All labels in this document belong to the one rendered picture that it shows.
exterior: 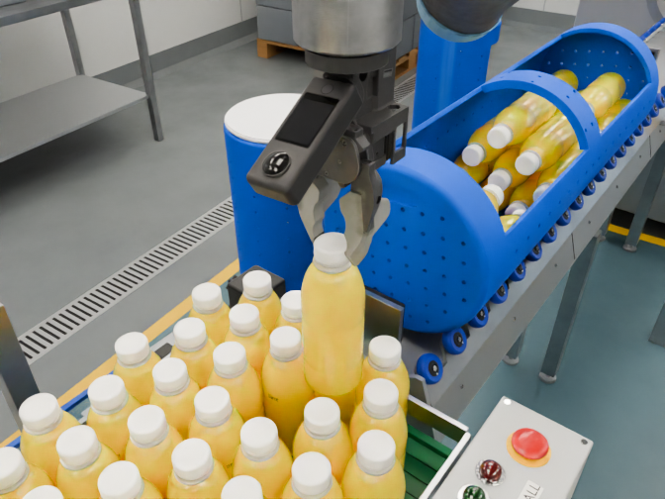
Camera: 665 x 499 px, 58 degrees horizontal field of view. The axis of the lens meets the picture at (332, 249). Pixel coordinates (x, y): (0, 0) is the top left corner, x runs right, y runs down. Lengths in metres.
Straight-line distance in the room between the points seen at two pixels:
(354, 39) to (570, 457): 0.45
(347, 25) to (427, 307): 0.53
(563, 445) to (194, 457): 0.37
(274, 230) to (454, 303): 0.68
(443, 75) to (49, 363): 1.76
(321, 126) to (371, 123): 0.06
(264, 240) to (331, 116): 1.02
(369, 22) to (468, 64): 1.79
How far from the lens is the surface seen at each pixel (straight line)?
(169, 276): 2.70
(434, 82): 2.30
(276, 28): 5.04
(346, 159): 0.53
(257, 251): 1.53
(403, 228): 0.87
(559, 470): 0.67
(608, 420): 2.25
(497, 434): 0.67
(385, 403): 0.68
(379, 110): 0.56
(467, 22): 0.62
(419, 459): 0.89
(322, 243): 0.61
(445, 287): 0.88
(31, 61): 4.34
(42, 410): 0.75
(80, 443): 0.70
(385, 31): 0.50
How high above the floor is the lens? 1.62
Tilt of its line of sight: 36 degrees down
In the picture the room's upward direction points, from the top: straight up
